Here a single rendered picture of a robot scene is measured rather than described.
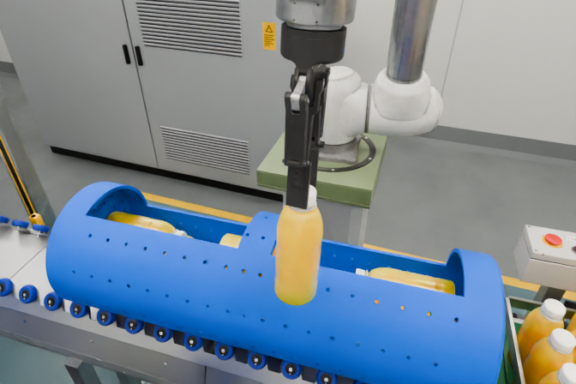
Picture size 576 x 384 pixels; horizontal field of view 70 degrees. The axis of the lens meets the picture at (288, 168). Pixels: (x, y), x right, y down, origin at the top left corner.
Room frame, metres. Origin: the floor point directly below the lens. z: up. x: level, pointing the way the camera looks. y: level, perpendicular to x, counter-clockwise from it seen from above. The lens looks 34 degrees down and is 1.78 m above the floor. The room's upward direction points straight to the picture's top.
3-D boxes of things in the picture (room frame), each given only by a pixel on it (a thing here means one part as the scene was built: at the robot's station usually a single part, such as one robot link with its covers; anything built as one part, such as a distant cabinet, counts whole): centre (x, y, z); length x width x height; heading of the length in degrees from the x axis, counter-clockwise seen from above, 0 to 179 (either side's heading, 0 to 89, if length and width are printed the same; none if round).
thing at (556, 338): (0.45, -0.51, 1.09); 0.04 x 0.04 x 0.02
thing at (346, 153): (1.18, -0.13, 1.09); 0.22 x 0.18 x 0.06; 77
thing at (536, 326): (0.52, -0.53, 0.99); 0.07 x 0.07 x 0.18
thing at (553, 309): (0.52, -0.53, 1.09); 0.04 x 0.04 x 0.02
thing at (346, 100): (1.18, -0.16, 1.23); 0.18 x 0.16 x 0.22; 79
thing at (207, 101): (2.72, 0.88, 0.72); 2.15 x 0.54 x 1.45; 71
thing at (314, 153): (0.48, -0.03, 1.46); 0.03 x 0.01 x 0.07; 73
